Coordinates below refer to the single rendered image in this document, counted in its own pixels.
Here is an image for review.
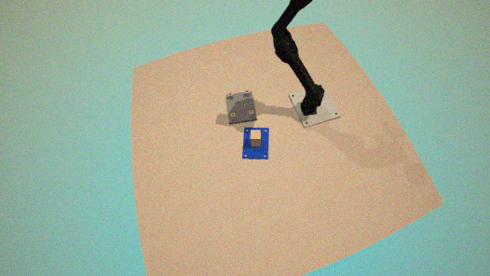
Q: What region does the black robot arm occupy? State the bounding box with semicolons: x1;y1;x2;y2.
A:
271;0;325;116

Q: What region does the blue board with corner holes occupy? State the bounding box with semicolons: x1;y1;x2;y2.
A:
242;127;269;159

